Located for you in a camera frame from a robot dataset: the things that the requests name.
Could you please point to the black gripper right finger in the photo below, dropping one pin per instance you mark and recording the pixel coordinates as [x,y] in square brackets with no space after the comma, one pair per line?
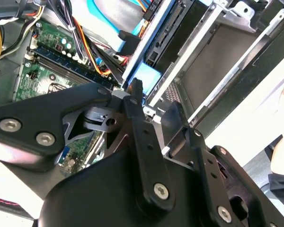
[210,170]

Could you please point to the hard disk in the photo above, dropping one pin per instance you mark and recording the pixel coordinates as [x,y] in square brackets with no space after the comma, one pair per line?
[149,75]

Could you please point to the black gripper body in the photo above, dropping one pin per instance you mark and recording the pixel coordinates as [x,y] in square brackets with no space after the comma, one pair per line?
[97,196]

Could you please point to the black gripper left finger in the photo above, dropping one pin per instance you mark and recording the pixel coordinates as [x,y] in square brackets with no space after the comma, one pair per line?
[38,113]

